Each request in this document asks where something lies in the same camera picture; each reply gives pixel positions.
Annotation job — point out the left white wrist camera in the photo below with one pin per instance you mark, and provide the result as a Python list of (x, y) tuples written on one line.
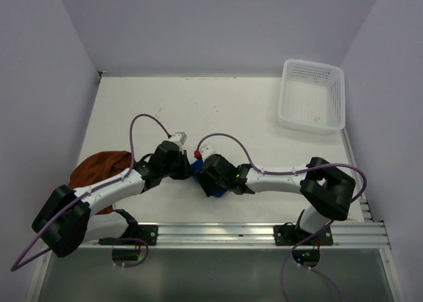
[(179, 139)]

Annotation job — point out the white plastic basket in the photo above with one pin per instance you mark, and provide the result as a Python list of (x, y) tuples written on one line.
[(312, 97)]

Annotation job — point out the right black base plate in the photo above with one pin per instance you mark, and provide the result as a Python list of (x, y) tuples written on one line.
[(289, 235)]

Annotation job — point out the blue towel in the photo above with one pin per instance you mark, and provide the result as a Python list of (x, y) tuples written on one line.
[(198, 166)]

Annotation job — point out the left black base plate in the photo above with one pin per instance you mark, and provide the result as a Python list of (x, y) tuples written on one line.
[(147, 233)]

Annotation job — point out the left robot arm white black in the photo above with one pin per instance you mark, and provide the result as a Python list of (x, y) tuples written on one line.
[(71, 217)]

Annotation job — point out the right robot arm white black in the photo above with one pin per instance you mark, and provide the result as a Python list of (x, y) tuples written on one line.
[(328, 189)]

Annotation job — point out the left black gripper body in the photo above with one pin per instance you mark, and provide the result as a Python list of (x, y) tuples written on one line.
[(178, 170)]

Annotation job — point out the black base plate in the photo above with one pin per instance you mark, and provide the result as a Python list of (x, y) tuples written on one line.
[(147, 233), (289, 235)]

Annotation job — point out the brown towel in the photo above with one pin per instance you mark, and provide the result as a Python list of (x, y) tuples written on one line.
[(99, 167)]

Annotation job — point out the aluminium mounting rail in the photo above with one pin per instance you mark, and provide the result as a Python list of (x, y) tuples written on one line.
[(221, 235)]

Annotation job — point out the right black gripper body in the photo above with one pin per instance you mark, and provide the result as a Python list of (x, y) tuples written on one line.
[(204, 178)]

